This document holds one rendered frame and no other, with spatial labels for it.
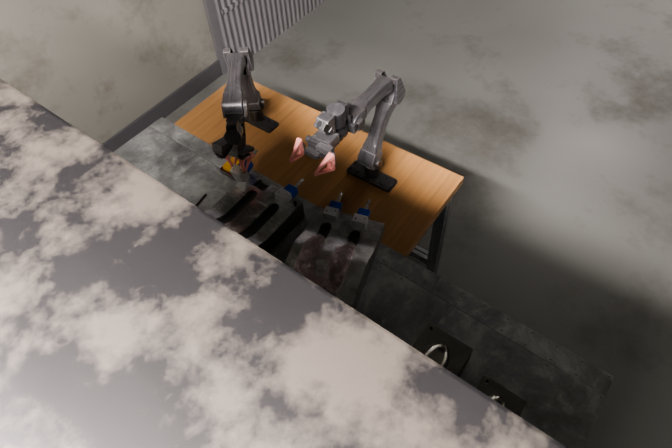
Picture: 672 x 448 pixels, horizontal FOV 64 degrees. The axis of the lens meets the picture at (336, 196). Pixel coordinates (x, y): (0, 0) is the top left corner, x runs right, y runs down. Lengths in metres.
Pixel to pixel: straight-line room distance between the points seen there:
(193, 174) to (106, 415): 1.86
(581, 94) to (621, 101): 0.25
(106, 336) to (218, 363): 0.09
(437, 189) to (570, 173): 1.47
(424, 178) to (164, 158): 1.07
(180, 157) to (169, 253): 1.86
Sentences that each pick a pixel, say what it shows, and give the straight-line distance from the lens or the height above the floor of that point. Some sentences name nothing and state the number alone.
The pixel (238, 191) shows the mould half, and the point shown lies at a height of 0.89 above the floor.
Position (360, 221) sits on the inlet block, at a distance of 1.86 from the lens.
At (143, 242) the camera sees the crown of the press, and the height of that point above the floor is 2.00.
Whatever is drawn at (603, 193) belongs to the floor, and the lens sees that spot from 3.39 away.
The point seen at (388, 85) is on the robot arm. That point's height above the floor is 1.22.
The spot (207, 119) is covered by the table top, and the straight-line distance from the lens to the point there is 2.46.
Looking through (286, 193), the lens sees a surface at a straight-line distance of 1.92.
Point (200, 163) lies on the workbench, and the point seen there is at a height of 0.80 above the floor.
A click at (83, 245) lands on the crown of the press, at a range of 0.49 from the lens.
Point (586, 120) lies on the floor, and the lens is 3.81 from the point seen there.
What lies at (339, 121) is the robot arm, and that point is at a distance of 1.64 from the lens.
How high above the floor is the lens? 2.36
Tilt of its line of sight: 50 degrees down
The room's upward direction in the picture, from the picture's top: 4 degrees counter-clockwise
